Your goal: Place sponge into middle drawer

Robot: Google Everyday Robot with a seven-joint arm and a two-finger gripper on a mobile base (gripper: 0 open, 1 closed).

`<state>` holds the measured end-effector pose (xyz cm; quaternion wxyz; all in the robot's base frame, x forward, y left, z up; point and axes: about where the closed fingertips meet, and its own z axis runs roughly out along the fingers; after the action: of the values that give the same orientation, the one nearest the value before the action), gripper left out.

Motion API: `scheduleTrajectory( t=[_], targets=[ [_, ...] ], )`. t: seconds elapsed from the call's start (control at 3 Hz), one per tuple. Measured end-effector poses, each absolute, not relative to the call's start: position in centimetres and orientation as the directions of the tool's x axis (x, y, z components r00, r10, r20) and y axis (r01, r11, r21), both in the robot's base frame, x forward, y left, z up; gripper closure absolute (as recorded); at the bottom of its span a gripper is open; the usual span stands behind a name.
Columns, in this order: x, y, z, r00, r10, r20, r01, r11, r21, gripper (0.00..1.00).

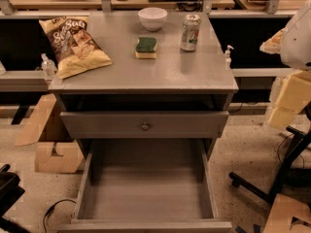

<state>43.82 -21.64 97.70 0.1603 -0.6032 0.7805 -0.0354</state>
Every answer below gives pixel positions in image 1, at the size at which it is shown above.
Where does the clear plastic bottle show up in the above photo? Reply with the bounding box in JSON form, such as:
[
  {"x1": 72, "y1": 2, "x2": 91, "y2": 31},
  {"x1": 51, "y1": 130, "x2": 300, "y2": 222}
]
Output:
[{"x1": 41, "y1": 53, "x2": 57, "y2": 80}]

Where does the black equipment at left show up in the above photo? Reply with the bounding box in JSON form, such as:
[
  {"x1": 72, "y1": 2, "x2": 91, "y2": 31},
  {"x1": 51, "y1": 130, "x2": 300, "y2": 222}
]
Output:
[{"x1": 0, "y1": 164, "x2": 30, "y2": 233}]

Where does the grey drawer cabinet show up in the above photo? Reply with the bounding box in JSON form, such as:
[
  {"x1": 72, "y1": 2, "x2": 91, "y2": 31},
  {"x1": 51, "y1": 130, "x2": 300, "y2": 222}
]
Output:
[{"x1": 48, "y1": 11, "x2": 240, "y2": 233}]

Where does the closed grey top drawer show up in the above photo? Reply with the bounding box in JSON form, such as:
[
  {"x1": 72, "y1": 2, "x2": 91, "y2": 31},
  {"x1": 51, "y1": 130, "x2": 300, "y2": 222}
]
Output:
[{"x1": 60, "y1": 112, "x2": 228, "y2": 139}]

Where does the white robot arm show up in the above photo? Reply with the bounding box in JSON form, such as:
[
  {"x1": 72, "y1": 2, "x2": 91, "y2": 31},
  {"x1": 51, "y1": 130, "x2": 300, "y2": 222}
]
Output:
[{"x1": 259, "y1": 0, "x2": 311, "y2": 130}]

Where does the black floor cable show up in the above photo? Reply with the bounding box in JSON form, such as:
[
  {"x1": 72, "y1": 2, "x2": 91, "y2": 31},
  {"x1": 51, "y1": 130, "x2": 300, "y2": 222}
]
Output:
[{"x1": 42, "y1": 198, "x2": 78, "y2": 233}]

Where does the open grey middle drawer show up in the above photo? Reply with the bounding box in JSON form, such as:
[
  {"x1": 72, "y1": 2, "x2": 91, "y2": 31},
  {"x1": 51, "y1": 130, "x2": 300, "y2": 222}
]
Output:
[{"x1": 58, "y1": 139, "x2": 232, "y2": 233}]

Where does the yellow brown chip bag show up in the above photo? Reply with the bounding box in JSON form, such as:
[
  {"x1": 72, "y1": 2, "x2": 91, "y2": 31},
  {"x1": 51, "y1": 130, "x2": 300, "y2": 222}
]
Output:
[{"x1": 39, "y1": 17, "x2": 112, "y2": 79}]

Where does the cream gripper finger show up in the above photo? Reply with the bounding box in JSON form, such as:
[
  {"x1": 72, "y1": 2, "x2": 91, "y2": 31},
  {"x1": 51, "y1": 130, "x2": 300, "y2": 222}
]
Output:
[
  {"x1": 259, "y1": 29, "x2": 285, "y2": 54},
  {"x1": 267, "y1": 71, "x2": 311, "y2": 130}
]

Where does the white ceramic bowl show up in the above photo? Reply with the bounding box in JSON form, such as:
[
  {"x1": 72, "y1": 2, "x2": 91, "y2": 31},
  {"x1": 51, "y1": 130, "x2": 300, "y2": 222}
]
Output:
[{"x1": 138, "y1": 7, "x2": 168, "y2": 31}]

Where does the silver soda can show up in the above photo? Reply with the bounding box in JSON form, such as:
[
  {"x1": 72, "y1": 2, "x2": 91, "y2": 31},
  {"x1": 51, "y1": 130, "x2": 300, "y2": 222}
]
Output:
[{"x1": 180, "y1": 15, "x2": 201, "y2": 51}]

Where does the wooden back shelf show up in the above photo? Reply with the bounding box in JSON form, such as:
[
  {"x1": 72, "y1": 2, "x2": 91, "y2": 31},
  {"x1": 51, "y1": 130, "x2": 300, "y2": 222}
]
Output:
[{"x1": 9, "y1": 0, "x2": 177, "y2": 10}]

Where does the black rolling stand base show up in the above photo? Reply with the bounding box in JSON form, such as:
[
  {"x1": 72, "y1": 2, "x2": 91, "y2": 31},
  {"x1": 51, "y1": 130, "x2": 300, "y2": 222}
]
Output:
[{"x1": 228, "y1": 102, "x2": 311, "y2": 206}]

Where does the green and yellow sponge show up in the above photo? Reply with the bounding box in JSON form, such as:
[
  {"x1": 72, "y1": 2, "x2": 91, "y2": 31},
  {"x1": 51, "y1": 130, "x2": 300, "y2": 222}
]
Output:
[{"x1": 135, "y1": 37, "x2": 157, "y2": 59}]

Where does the cardboard box at right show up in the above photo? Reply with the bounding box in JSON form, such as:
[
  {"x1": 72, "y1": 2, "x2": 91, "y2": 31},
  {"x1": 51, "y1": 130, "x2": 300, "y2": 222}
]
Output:
[{"x1": 263, "y1": 194, "x2": 311, "y2": 233}]

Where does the cardboard box on floor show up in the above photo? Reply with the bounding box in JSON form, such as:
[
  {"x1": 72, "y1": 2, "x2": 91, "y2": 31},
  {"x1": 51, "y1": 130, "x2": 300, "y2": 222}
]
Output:
[{"x1": 15, "y1": 94, "x2": 84, "y2": 174}]

